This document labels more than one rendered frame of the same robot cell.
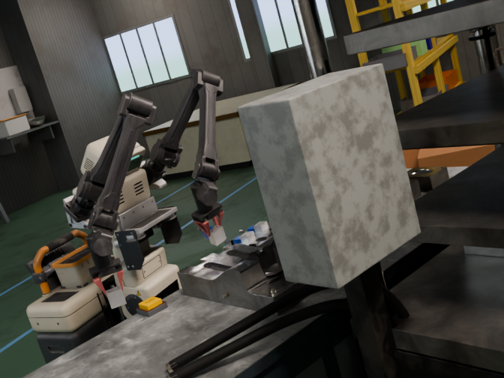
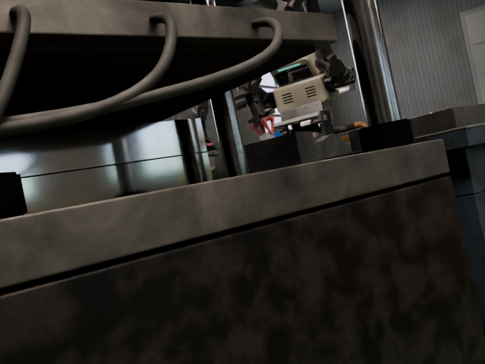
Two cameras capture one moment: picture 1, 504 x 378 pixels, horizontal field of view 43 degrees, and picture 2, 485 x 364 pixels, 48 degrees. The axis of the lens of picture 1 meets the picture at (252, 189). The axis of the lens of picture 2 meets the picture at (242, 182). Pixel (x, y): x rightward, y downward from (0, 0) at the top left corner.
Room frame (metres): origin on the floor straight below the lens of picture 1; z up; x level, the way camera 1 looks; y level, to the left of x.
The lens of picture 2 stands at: (2.09, -2.12, 0.77)
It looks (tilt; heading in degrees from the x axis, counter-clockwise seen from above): 1 degrees up; 89
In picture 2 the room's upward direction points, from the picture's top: 12 degrees counter-clockwise
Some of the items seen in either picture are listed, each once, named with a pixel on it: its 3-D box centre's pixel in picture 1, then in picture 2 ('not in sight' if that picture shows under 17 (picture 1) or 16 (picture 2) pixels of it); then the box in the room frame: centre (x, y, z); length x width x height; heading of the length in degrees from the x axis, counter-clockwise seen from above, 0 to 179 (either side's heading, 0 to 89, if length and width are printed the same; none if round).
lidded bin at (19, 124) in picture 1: (10, 127); not in sight; (10.10, 3.31, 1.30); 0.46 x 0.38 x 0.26; 147
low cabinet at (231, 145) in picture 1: (232, 130); not in sight; (9.53, 0.05, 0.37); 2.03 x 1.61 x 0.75; 147
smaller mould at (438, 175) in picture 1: (422, 178); (449, 122); (2.67, -0.72, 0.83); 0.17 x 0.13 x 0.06; 38
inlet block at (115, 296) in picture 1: (114, 292); not in sight; (2.02, 0.53, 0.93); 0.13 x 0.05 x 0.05; 14
